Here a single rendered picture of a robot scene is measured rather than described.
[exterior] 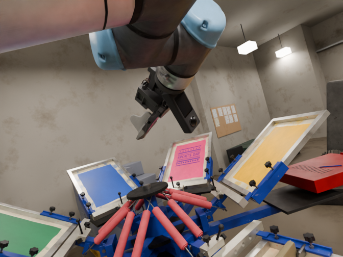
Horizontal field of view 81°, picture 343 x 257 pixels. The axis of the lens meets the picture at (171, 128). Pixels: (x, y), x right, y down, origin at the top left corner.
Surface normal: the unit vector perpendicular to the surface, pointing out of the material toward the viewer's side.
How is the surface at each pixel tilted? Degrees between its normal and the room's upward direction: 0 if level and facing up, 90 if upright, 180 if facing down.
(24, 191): 90
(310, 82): 90
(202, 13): 73
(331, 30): 90
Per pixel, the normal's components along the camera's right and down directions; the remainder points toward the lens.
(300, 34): -0.76, 0.18
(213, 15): 0.32, -0.40
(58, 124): 0.59, -0.18
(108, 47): 0.44, 0.53
